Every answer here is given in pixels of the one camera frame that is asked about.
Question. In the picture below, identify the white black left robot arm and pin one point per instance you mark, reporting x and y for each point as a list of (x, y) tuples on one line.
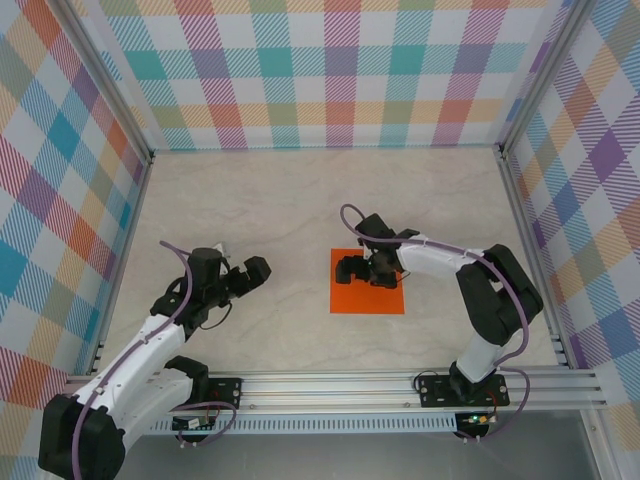
[(135, 360)]

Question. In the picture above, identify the aluminium side rail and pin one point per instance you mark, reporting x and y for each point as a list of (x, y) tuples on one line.
[(532, 260), (122, 260)]

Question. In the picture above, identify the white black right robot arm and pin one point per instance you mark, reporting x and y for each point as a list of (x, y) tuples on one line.
[(435, 260)]

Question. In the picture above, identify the black controller board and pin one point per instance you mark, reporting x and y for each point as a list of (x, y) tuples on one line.
[(192, 424), (477, 420)]

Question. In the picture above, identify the aluminium mounting rail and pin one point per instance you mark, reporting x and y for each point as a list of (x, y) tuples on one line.
[(325, 390)]

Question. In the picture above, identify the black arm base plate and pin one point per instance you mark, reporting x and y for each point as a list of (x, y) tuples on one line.
[(227, 392), (435, 392)]

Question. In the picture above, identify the orange paper sheet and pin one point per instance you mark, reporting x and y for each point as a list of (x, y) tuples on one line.
[(380, 302)]

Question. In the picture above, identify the aluminium frame post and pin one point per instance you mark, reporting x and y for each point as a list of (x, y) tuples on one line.
[(107, 80), (545, 75)]

